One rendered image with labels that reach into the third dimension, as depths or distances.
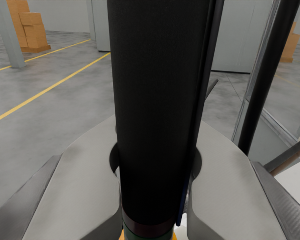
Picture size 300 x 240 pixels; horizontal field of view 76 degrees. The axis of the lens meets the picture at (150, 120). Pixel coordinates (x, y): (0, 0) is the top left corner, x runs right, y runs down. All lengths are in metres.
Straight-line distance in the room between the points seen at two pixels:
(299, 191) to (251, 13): 5.38
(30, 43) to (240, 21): 6.79
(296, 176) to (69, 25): 13.97
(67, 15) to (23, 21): 6.03
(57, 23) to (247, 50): 11.63
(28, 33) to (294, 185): 8.33
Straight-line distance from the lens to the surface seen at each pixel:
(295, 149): 0.33
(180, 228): 0.20
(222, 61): 5.79
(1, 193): 2.39
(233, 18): 5.66
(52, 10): 14.62
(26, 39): 8.53
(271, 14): 1.50
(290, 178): 0.56
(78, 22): 13.86
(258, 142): 1.45
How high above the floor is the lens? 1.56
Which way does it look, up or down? 31 degrees down
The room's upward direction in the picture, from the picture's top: 2 degrees clockwise
